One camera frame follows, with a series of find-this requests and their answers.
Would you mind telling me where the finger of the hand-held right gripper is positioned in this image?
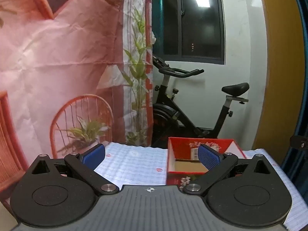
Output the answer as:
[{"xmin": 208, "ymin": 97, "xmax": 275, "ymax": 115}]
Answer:
[{"xmin": 289, "ymin": 135, "xmax": 308, "ymax": 150}]

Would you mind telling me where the pink printed backdrop cloth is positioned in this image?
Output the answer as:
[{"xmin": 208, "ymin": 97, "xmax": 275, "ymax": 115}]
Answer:
[{"xmin": 0, "ymin": 0, "xmax": 155, "ymax": 210}]

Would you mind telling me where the black exercise bike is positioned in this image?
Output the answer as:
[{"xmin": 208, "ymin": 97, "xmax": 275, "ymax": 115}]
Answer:
[{"xmin": 151, "ymin": 55, "xmax": 250, "ymax": 148}]

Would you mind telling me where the red cardboard box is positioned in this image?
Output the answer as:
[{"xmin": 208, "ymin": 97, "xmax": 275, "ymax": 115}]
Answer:
[{"xmin": 166, "ymin": 137, "xmax": 247, "ymax": 188}]

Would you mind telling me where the dark framed window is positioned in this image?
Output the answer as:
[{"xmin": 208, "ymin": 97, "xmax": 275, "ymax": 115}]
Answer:
[{"xmin": 159, "ymin": 0, "xmax": 226, "ymax": 65}]

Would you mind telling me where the white checked tablecloth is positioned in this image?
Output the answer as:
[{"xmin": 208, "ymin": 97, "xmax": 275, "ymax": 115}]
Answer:
[{"xmin": 94, "ymin": 142, "xmax": 308, "ymax": 231}]

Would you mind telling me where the teal curtain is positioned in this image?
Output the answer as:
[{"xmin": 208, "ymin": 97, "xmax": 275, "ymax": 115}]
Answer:
[{"xmin": 151, "ymin": 0, "xmax": 164, "ymax": 56}]

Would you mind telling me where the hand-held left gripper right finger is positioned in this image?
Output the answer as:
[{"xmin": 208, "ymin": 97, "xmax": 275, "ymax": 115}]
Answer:
[{"xmin": 182, "ymin": 143, "xmax": 273, "ymax": 196}]

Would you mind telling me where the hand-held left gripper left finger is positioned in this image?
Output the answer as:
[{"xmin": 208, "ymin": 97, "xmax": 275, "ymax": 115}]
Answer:
[{"xmin": 31, "ymin": 143, "xmax": 120, "ymax": 196}]

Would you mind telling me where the brown wooden door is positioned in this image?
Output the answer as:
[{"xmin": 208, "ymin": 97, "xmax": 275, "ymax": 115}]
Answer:
[{"xmin": 251, "ymin": 0, "xmax": 304, "ymax": 151}]

